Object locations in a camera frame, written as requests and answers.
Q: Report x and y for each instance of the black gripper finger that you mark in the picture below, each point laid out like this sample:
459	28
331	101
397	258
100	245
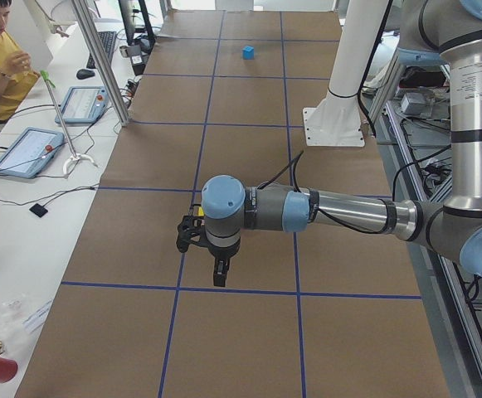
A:
220	275

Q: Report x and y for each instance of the blue cube block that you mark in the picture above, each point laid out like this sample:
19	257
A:
248	53

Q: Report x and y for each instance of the silver rod white stand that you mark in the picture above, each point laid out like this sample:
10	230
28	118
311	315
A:
75	157

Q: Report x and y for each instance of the small black square pad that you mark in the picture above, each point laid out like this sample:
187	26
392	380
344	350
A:
38	210

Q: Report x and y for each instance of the far blue teach pendant tablet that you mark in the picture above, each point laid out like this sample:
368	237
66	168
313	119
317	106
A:
84	104

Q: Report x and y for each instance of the blue teach pendant tablet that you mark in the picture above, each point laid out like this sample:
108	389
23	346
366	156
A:
84	104
29	154

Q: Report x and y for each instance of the near blue teach pendant tablet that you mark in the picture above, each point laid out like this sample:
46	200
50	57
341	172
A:
29	154

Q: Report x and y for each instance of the black monitor stand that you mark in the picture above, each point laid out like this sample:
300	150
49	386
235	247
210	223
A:
137	26

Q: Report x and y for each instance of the black computer mouse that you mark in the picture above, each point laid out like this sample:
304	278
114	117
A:
83	74

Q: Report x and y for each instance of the grey power adapter box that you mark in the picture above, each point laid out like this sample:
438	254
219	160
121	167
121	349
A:
413	103

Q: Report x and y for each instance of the black computer keyboard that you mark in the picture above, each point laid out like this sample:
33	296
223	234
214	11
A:
108	39

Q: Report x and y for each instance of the white central pedestal column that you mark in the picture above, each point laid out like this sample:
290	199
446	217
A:
336	121

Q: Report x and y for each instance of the aluminium frame post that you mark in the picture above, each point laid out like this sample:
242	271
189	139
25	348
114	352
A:
92	41

